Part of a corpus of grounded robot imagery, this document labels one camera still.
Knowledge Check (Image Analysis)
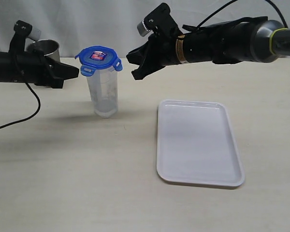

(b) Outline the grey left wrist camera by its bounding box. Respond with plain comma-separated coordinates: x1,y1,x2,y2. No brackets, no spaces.
28,27,42,41

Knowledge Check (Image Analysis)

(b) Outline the blue clip-lock lid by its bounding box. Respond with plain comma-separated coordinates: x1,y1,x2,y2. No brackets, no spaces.
74,45,123,77

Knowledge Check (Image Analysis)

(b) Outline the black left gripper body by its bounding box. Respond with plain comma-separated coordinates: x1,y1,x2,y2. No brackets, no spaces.
0,20,54,87

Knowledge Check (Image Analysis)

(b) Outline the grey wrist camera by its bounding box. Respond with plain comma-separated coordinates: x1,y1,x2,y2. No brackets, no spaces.
137,20,150,37
28,27,42,41

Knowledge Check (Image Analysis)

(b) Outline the clear tall plastic container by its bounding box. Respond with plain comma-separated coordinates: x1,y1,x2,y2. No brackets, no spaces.
87,67,118,118

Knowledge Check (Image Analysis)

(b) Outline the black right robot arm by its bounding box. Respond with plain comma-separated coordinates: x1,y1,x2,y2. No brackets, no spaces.
126,2,290,80

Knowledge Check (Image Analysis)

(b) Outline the white rectangular plastic tray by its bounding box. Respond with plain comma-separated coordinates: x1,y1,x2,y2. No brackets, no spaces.
156,100,245,189

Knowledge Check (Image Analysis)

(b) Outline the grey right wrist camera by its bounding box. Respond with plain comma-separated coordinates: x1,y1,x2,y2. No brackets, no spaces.
137,20,150,37

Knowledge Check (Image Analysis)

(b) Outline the stainless steel cup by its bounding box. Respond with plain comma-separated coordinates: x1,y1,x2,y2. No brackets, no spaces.
26,39,60,62

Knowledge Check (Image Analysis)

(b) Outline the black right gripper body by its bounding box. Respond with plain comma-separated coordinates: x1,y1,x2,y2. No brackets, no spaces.
143,2,186,67

